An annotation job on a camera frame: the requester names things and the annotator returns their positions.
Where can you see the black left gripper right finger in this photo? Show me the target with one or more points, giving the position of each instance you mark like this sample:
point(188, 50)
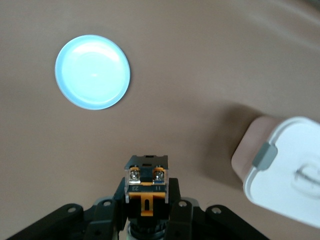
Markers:
point(185, 220)

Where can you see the orange black push-button switch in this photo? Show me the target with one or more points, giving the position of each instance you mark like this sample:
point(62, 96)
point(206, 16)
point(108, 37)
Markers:
point(146, 187)

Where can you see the light blue round plate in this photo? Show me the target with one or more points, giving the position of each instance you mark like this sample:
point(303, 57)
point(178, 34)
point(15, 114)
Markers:
point(92, 72)

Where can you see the white lidded storage box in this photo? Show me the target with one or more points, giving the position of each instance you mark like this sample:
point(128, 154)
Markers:
point(287, 175)

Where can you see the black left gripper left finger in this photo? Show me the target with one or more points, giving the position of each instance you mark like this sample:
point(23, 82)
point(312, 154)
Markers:
point(105, 220)

